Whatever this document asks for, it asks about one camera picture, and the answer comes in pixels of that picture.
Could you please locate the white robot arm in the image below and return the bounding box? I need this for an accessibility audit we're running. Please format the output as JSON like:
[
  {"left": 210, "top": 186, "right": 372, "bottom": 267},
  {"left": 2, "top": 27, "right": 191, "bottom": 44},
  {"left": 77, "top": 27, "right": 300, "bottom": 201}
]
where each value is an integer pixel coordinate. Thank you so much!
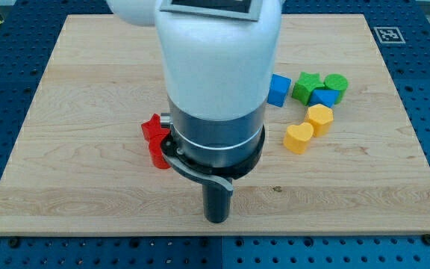
[{"left": 107, "top": 0, "right": 282, "bottom": 167}]

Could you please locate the black flange with grey lever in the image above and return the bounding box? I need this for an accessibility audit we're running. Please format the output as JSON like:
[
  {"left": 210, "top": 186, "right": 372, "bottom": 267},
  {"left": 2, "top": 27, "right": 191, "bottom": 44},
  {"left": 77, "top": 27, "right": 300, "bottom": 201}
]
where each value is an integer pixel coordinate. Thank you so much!
[{"left": 160, "top": 126, "right": 265, "bottom": 195}]

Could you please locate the red star block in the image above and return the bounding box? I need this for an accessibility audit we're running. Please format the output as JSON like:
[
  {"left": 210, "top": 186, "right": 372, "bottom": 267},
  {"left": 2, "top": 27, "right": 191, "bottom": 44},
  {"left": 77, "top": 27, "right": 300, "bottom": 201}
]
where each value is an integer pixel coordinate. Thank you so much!
[{"left": 141, "top": 114, "right": 170, "bottom": 142}]

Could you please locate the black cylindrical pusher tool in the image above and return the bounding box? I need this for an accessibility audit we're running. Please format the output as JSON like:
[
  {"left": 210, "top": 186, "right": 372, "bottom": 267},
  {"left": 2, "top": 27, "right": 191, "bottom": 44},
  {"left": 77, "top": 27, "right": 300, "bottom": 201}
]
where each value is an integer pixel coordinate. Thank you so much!
[{"left": 202, "top": 185, "right": 231, "bottom": 223}]

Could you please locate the blue cube block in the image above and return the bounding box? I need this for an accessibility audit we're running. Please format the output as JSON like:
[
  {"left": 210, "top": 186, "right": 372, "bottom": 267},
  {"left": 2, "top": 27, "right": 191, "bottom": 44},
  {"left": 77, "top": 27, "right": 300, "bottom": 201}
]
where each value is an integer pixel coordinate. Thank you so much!
[{"left": 267, "top": 74, "right": 291, "bottom": 108}]

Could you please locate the yellow heart block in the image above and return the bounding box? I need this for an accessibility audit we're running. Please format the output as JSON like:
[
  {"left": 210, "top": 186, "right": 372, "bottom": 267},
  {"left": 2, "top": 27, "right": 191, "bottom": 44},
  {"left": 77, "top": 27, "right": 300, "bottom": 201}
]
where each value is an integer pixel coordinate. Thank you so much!
[{"left": 283, "top": 123, "right": 314, "bottom": 154}]

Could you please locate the green star block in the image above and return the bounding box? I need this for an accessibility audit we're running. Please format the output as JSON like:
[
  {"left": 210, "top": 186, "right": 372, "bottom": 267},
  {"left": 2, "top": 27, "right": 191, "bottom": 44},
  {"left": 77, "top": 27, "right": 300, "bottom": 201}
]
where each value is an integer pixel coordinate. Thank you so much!
[{"left": 291, "top": 72, "right": 325, "bottom": 105}]

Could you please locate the yellow hexagon block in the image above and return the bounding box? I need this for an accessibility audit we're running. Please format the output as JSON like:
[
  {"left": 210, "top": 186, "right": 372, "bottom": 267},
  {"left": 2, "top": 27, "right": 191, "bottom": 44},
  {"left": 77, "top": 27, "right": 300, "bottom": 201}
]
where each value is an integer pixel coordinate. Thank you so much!
[{"left": 305, "top": 104, "right": 334, "bottom": 137}]

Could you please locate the blue triangle block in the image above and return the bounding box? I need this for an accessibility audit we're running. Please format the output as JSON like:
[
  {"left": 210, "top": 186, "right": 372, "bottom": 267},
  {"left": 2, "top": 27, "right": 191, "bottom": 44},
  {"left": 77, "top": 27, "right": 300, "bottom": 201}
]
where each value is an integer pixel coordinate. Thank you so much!
[{"left": 308, "top": 89, "right": 340, "bottom": 108}]

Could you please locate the green cylinder block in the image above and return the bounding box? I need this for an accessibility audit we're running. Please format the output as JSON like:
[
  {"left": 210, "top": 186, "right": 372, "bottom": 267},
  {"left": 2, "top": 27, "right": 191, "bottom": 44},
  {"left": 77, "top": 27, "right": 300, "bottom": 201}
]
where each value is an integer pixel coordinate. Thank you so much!
[{"left": 324, "top": 73, "right": 349, "bottom": 105}]

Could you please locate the wooden board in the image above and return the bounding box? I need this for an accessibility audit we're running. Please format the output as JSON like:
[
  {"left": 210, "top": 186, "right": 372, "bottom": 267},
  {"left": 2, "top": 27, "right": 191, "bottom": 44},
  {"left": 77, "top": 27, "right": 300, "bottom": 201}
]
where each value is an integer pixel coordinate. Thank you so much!
[{"left": 0, "top": 14, "right": 430, "bottom": 237}]

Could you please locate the fiducial marker tag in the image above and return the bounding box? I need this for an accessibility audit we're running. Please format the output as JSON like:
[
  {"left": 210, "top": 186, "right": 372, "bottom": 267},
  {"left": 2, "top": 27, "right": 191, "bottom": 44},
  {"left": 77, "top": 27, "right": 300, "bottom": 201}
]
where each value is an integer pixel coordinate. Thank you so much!
[{"left": 373, "top": 26, "right": 405, "bottom": 44}]

